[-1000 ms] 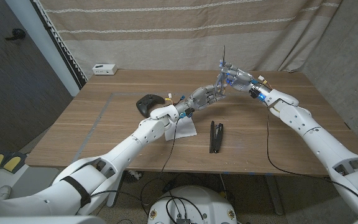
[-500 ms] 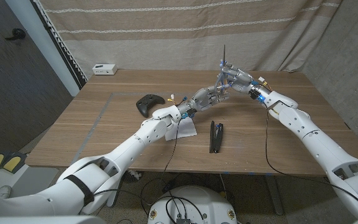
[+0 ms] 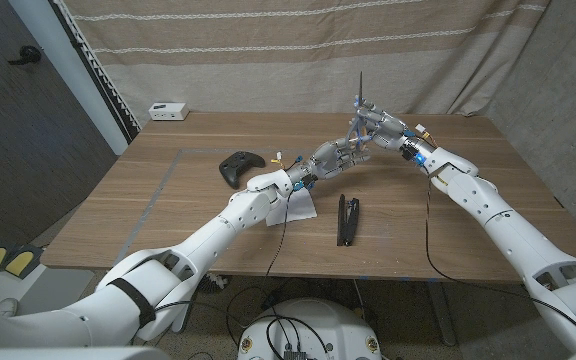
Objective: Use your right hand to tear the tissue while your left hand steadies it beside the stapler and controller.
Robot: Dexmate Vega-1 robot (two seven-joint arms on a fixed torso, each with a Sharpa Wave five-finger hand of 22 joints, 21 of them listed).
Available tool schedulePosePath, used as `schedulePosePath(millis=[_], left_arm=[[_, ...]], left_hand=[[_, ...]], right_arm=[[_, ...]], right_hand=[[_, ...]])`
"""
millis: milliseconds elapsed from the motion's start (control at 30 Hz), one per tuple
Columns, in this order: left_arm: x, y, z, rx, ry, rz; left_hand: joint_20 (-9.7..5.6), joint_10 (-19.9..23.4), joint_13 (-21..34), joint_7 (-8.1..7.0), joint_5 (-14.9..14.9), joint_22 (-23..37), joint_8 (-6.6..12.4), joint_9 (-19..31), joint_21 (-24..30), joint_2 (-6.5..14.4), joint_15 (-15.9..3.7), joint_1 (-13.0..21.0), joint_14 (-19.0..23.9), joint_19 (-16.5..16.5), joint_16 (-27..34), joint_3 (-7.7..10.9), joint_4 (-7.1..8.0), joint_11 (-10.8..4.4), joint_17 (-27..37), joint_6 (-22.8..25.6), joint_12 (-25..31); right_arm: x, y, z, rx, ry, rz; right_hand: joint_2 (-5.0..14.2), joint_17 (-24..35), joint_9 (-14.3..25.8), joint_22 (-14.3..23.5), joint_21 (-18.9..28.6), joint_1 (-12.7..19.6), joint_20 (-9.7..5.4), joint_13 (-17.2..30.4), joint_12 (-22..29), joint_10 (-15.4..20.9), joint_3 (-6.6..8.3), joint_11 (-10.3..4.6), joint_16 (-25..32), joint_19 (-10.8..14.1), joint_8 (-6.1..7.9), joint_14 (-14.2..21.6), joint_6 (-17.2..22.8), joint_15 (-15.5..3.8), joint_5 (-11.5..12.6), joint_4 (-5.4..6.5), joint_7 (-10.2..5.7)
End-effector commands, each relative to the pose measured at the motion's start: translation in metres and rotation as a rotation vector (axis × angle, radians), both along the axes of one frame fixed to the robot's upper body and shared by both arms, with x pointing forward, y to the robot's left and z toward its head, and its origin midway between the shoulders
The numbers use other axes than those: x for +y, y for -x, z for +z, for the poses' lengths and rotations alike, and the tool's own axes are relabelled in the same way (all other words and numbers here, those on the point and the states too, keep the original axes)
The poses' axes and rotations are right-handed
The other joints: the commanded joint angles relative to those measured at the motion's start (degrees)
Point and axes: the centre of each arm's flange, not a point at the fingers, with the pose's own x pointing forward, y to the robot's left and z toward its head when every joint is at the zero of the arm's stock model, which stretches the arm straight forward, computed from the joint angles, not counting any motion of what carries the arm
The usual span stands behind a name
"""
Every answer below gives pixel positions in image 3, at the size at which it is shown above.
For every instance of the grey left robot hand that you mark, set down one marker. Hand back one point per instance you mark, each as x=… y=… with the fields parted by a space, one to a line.
x=328 y=160

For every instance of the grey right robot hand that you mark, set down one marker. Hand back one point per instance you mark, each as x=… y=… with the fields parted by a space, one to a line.
x=388 y=130

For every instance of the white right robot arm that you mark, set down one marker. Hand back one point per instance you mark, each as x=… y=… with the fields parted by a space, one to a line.
x=508 y=230

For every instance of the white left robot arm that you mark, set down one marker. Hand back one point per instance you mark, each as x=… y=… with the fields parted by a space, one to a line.
x=208 y=240

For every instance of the white tissue sheet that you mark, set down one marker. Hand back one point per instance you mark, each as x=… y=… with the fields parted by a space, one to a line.
x=303 y=210

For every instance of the black stapler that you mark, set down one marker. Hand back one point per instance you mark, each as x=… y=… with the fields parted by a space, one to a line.
x=341 y=220

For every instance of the black game controller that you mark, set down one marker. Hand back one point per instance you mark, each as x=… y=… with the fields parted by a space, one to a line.
x=240 y=165

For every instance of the beige striped curtain backdrop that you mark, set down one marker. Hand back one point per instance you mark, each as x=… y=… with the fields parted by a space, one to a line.
x=293 y=65

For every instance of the white robot torso base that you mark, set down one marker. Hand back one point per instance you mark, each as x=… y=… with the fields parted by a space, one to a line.
x=328 y=325

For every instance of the black white floor brush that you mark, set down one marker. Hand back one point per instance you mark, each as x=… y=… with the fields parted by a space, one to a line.
x=216 y=284

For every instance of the white power strip box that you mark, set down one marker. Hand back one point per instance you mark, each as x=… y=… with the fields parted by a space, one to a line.
x=168 y=111

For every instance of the grey table leg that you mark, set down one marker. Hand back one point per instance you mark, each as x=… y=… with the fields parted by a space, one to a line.
x=440 y=310

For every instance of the dark wooden door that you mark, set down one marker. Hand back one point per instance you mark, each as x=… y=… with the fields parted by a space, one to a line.
x=18 y=150

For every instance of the light grey floor platform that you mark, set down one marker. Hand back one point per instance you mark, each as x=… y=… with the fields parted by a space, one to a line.
x=43 y=287

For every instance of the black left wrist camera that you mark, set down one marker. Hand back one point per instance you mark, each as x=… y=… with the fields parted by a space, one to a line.
x=307 y=181

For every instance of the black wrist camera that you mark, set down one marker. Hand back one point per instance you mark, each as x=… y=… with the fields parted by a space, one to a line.
x=307 y=181
x=414 y=155

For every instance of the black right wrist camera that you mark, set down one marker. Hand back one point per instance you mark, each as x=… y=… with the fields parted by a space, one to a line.
x=414 y=155

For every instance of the white door frame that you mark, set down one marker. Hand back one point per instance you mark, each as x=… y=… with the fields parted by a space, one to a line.
x=67 y=65

